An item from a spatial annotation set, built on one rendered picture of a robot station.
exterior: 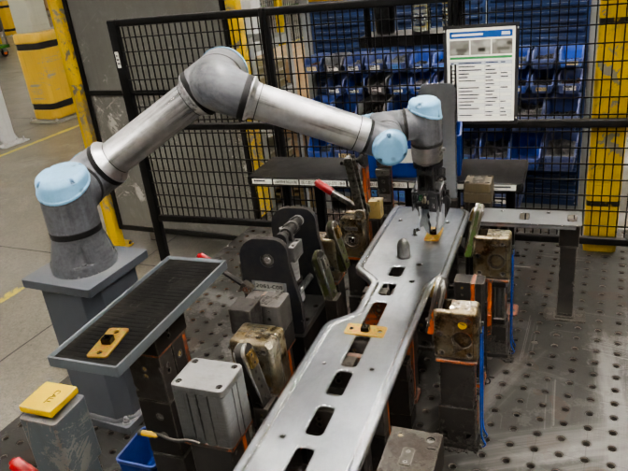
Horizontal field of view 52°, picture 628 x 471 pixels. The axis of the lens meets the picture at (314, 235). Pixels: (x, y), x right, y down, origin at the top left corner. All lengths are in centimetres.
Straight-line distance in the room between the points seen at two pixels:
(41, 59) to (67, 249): 741
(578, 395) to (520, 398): 13
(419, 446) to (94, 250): 86
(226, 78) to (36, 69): 762
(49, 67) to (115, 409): 749
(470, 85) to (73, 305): 134
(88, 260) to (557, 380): 114
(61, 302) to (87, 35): 272
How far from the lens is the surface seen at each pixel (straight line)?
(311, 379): 121
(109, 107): 415
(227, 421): 108
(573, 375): 174
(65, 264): 154
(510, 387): 167
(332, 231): 156
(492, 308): 171
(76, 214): 150
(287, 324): 134
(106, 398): 167
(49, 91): 892
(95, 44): 409
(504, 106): 214
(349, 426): 111
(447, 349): 135
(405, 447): 102
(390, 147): 136
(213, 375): 108
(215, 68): 138
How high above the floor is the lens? 172
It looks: 24 degrees down
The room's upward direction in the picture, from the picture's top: 7 degrees counter-clockwise
